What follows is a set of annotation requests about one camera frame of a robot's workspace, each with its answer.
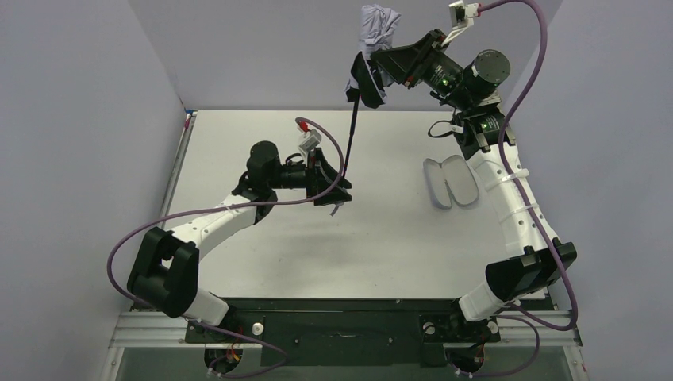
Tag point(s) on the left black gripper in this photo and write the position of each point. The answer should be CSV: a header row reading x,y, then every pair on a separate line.
x,y
317,175

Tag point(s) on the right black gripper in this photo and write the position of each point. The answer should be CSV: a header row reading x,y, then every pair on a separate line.
x,y
421,57

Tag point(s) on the lavender folding umbrella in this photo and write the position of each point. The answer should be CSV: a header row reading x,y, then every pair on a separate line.
x,y
377,27

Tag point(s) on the lavender umbrella case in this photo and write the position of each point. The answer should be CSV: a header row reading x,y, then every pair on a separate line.
x,y
450,182

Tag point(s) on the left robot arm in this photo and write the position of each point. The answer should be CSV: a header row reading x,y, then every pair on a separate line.
x,y
165,271

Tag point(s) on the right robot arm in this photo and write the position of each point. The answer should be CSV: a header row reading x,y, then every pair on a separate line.
x,y
537,258

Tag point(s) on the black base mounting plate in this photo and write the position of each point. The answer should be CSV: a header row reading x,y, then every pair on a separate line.
x,y
431,333

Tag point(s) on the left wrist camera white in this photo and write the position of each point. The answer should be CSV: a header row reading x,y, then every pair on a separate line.
x,y
309,139

